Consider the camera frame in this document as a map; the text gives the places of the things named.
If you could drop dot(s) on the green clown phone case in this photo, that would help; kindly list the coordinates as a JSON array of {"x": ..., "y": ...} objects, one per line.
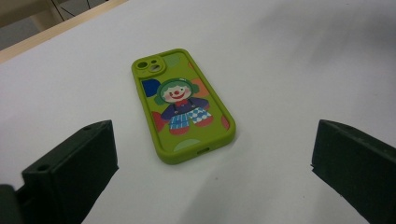
[{"x": 182, "y": 105}]

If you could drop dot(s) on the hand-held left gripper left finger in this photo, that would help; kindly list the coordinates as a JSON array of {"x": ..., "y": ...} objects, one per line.
[{"x": 71, "y": 168}]

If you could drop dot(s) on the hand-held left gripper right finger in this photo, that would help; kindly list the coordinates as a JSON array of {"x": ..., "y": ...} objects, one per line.
[{"x": 358, "y": 161}]

